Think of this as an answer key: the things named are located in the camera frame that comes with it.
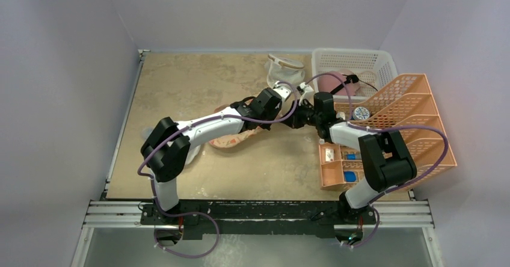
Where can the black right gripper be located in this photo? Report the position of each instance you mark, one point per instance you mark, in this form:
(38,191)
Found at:
(304,113)

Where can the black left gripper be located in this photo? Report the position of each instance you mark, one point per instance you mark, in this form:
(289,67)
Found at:
(275,112)

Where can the floral mesh laundry bag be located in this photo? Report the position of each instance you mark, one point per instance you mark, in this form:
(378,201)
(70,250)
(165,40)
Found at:
(230,141)

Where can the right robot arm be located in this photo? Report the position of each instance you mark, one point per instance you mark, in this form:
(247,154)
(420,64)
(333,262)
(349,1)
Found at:
(385,158)

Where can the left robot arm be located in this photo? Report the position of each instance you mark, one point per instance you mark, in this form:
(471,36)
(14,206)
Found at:
(167,147)

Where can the pink bra in basket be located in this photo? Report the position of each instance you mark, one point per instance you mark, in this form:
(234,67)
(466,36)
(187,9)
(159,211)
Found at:
(332,85)

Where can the white round mesh bag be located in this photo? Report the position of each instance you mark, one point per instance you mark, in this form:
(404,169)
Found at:
(147,131)

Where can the white box in organizer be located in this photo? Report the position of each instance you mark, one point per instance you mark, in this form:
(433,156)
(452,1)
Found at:
(328,154)

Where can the blue item in organizer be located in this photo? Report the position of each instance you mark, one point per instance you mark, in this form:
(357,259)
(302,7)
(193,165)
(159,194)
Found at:
(350,176)

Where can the white plastic basket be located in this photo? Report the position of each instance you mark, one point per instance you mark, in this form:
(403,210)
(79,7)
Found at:
(374,68)

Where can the orange plastic desk organizer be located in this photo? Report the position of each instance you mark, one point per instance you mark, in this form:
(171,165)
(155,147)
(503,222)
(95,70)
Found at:
(408,102)

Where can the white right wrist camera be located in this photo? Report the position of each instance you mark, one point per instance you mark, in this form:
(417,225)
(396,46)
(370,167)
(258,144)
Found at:
(306,92)

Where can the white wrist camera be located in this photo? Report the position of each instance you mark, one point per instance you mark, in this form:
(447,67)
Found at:
(283,92)
(306,92)

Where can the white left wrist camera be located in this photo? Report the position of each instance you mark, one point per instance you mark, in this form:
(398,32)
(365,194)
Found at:
(283,92)

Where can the white mesh drawstring bag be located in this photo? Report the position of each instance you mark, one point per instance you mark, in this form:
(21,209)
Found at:
(284,69)

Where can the metal corner bracket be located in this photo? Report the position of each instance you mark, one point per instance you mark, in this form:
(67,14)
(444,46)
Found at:
(143,53)

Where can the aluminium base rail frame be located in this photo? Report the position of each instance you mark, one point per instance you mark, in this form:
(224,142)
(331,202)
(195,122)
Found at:
(322,219)

